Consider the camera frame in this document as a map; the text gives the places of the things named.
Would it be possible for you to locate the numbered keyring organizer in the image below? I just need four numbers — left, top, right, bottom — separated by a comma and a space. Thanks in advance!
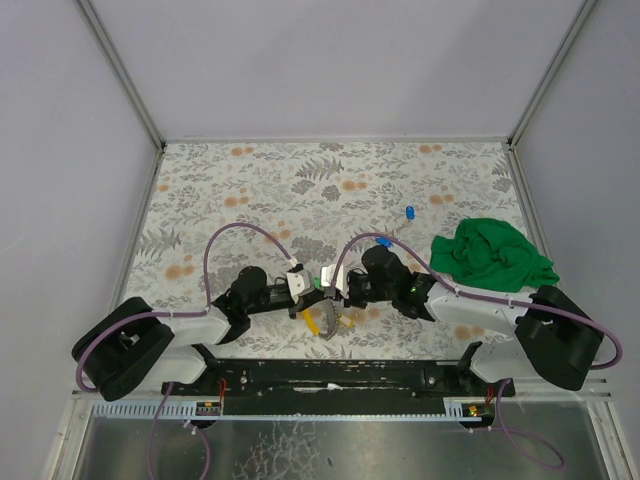
302, 299, 340, 341

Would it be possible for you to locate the green cloth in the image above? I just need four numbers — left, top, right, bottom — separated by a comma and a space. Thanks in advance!
430, 218, 559, 293

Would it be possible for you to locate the yellow tag key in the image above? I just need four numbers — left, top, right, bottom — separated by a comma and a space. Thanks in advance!
338, 315, 355, 328

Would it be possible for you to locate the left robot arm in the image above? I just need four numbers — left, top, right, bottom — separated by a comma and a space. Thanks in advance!
71, 264, 328, 401

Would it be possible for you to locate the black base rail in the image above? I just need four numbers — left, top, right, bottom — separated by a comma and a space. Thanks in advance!
171, 359, 501, 417

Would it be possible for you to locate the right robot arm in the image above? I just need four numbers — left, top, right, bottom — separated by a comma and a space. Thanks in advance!
333, 245, 603, 391

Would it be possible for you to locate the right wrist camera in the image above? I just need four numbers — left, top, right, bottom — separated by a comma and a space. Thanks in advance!
320, 264, 348, 294

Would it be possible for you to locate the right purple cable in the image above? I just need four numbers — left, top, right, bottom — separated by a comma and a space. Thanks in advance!
332, 233, 624, 469

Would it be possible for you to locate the blue tag lower key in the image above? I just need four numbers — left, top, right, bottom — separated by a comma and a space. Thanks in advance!
375, 237, 393, 248

